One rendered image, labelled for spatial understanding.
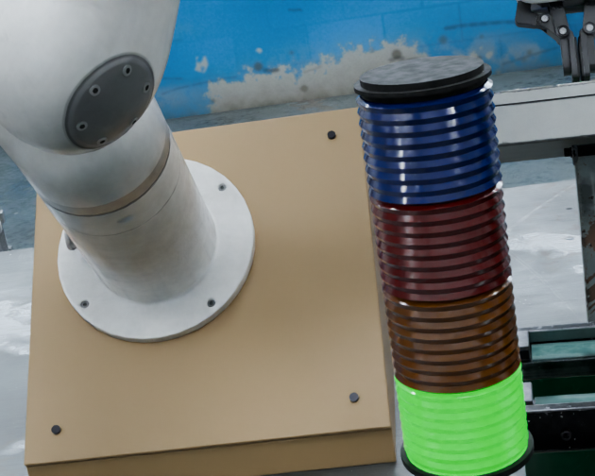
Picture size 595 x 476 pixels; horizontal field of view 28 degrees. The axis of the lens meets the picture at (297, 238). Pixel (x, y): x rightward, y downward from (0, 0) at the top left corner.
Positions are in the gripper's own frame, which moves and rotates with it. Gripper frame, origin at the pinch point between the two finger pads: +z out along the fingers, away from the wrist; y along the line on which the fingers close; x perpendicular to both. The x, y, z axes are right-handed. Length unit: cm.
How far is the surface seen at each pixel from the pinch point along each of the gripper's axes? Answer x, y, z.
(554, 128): -3.5, -2.8, 7.0
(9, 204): 370, -230, -81
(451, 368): -54, -10, 30
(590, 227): 2.9, -0.3, 14.9
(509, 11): 490, -6, -184
